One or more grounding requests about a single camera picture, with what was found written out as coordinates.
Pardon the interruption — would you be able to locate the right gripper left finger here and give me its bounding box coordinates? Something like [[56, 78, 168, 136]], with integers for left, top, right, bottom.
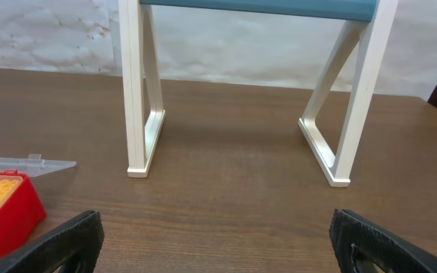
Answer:
[[0, 210, 105, 273]]

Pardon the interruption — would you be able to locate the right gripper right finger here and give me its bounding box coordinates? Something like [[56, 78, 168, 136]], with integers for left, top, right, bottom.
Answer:
[[329, 208, 437, 273]]

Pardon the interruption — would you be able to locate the red and yellow tip box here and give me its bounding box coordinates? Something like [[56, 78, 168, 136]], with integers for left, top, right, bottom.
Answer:
[[0, 152, 77, 268]]

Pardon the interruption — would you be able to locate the white and blue stand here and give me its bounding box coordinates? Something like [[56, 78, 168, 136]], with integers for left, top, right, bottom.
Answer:
[[117, 0, 400, 189]]

